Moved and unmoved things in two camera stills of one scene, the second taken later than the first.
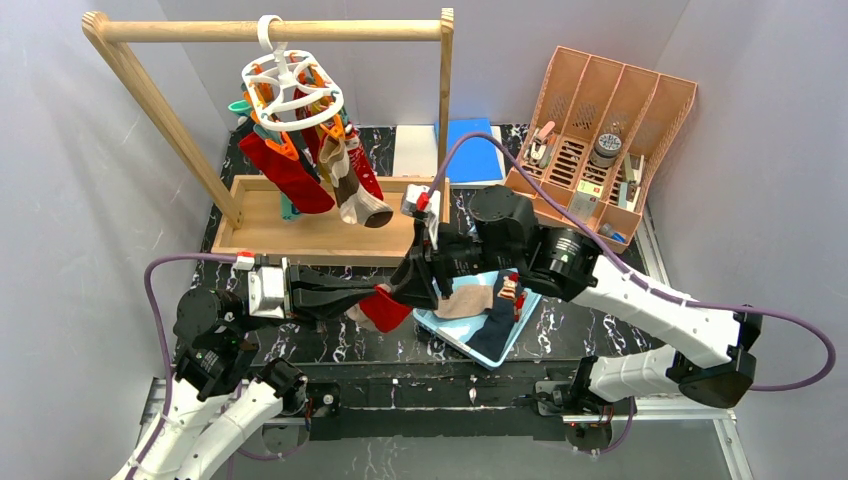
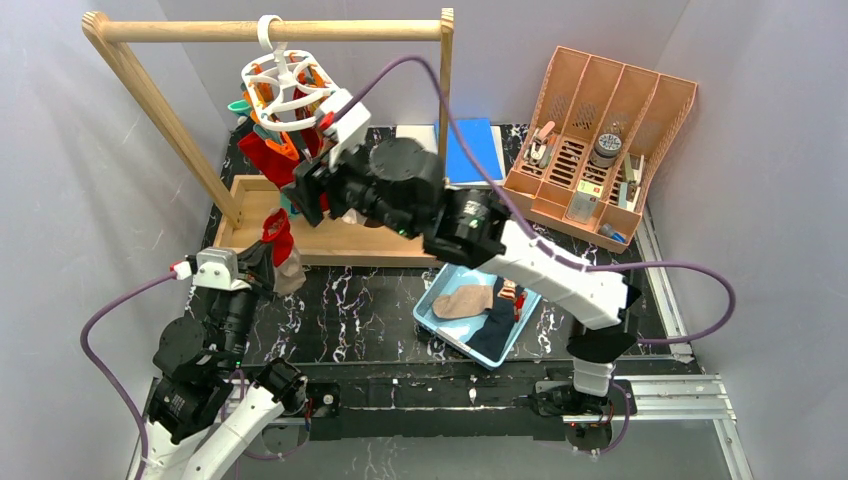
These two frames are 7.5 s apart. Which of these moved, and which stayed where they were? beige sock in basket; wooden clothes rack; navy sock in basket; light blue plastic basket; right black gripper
Moved: right black gripper
Stayed: wooden clothes rack; light blue plastic basket; beige sock in basket; navy sock in basket
